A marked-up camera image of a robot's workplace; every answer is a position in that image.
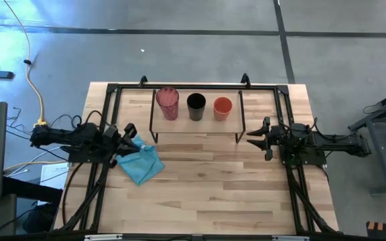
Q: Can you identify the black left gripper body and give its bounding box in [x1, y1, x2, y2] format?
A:
[103, 125, 129, 157]

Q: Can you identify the white paper sheet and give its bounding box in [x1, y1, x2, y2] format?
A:
[40, 162, 70, 190]

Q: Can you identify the pink faceted plastic cup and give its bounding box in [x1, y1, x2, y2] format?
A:
[155, 87, 180, 121]

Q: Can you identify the teal cloth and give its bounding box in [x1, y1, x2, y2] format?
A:
[115, 134, 166, 187]

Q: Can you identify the yellow cable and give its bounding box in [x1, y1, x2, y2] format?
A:
[3, 159, 67, 173]
[2, 0, 48, 125]

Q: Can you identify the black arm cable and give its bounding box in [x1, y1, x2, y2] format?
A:
[312, 116, 357, 142]

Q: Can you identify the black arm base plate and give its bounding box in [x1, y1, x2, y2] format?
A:
[66, 147, 117, 165]
[279, 147, 328, 167]

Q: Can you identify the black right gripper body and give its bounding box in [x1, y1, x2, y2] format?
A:
[269, 124, 290, 148]

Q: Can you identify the black aluminium table frame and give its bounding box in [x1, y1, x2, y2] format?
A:
[52, 82, 340, 236]

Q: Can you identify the wooden shelf with black legs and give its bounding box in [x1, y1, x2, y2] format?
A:
[148, 87, 247, 144]

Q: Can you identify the black cable bundle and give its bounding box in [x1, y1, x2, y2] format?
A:
[5, 106, 104, 135]

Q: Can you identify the tall black cup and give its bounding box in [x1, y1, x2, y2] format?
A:
[186, 92, 207, 122]

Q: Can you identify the grey metal cart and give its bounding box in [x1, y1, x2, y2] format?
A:
[348, 84, 386, 197]

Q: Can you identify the orange plastic cup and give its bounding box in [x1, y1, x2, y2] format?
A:
[212, 96, 233, 122]

